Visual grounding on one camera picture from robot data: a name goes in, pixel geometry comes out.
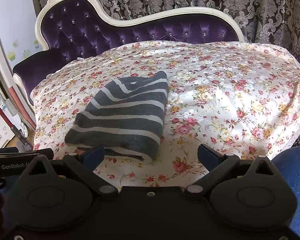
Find grey white striped cardigan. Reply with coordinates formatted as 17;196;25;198
65;71;168;163

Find floral quilted bedspread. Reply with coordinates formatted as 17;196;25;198
31;41;300;188

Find blue trousers leg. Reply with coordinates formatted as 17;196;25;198
272;146;300;237

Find white door with stickers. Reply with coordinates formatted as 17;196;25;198
0;0;42;129

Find purple tufted chaise sofa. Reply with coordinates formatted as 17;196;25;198
13;0;244;105

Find red handled vacuum cleaner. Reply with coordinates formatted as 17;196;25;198
0;107;32;151

